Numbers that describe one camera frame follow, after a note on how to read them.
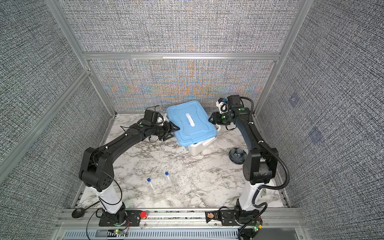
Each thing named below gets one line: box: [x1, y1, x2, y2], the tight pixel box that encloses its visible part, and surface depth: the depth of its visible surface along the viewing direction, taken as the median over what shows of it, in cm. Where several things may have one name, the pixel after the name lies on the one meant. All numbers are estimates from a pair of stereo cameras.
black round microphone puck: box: [71, 207, 85, 219], surface depth 76 cm
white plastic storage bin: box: [188, 124, 221, 156], surface depth 87 cm
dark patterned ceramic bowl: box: [228, 148, 247, 165], surface depth 95 cm
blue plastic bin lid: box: [166, 100, 218, 147], surface depth 92 cm
